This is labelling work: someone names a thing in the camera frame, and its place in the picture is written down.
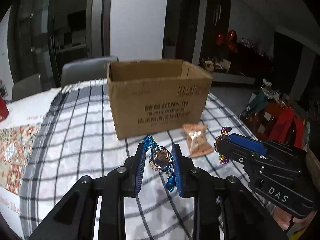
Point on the black white plaid tablecloth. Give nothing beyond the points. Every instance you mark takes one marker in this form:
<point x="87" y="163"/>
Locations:
<point x="78" y="138"/>

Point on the grey dining chair right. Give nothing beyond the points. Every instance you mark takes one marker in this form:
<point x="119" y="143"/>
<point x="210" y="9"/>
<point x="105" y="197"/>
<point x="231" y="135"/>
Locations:
<point x="85" y="70"/>

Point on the grey dining chair left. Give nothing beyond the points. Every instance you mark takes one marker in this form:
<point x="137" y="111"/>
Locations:
<point x="27" y="87"/>

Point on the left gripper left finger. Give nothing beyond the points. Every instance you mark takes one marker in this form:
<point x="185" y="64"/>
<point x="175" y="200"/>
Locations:
<point x="73" y="217"/>

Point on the person's right hand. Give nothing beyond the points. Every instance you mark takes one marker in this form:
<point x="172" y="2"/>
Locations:
<point x="284" y="219"/>

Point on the red wooden chair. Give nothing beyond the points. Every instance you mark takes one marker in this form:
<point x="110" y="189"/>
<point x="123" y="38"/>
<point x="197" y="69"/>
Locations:
<point x="257" y="122"/>

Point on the red foil balloons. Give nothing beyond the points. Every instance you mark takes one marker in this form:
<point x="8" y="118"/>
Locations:
<point x="229" y="40"/>

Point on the grey dining chair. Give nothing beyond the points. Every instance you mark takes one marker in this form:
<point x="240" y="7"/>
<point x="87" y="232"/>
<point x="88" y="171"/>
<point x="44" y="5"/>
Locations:
<point x="85" y="70"/>
<point x="27" y="87"/>

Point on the patterned floral table runner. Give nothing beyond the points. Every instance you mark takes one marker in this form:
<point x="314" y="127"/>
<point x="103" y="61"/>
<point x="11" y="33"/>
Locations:
<point x="16" y="147"/>

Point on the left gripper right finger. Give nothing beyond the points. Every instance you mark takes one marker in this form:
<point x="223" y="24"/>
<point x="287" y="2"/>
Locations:
<point x="223" y="208"/>

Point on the blue candy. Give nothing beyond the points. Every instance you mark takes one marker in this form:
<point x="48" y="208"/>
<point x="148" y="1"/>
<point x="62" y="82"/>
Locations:
<point x="161" y="161"/>

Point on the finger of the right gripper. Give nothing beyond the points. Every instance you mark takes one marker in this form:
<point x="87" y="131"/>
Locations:
<point x="248" y="143"/>
<point x="228" y="150"/>

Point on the white low tv cabinet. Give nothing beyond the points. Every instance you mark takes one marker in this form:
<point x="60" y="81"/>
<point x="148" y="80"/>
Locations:
<point x="221" y="77"/>

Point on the red jacket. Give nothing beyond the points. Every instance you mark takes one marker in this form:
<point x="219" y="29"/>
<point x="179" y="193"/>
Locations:
<point x="284" y="126"/>

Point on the green cloth on chair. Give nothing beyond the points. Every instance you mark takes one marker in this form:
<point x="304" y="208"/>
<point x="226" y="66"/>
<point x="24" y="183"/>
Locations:
<point x="257" y="104"/>

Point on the red gift bag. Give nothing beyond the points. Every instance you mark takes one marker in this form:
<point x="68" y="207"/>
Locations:
<point x="3" y="110"/>

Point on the brown cardboard box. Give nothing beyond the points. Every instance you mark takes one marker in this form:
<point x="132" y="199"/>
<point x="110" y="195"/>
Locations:
<point x="153" y="96"/>

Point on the dark glass sliding door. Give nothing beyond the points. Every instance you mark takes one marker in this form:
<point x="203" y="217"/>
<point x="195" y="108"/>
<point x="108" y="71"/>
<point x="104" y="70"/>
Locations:
<point x="44" y="35"/>

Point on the orange snack packet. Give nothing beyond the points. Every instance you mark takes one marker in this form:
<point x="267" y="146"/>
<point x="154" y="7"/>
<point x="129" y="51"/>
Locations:
<point x="195" y="135"/>

